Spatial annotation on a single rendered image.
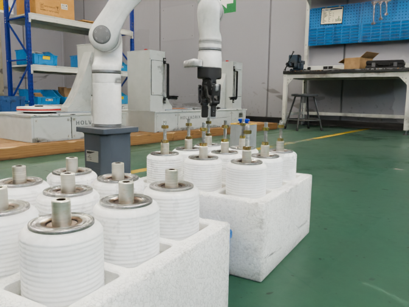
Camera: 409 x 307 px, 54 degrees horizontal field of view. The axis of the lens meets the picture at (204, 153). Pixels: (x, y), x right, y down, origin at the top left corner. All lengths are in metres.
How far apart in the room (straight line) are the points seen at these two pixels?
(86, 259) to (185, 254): 0.18
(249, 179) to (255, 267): 0.19
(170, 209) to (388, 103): 5.40
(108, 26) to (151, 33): 6.99
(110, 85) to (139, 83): 2.40
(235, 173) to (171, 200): 0.30
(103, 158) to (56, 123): 1.68
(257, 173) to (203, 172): 0.13
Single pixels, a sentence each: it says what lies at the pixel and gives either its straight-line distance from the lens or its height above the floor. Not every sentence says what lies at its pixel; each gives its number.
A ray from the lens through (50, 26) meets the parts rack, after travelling 6.76.
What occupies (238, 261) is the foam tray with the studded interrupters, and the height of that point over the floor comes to 0.04.
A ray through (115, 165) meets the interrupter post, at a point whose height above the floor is 0.28.
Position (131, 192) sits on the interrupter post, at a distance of 0.58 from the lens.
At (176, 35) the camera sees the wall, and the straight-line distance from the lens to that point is 7.84.
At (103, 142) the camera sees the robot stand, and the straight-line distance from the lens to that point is 1.29.
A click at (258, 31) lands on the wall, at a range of 6.78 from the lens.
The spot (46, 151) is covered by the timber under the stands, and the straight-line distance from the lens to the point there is 2.85.
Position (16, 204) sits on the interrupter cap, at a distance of 0.61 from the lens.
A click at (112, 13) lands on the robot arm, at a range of 1.31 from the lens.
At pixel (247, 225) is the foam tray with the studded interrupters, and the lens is 0.90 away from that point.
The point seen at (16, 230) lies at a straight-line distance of 0.57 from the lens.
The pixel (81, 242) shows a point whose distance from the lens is 0.48.
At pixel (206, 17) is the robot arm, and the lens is 1.24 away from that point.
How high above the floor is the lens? 0.40
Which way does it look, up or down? 8 degrees down
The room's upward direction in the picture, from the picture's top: 1 degrees clockwise
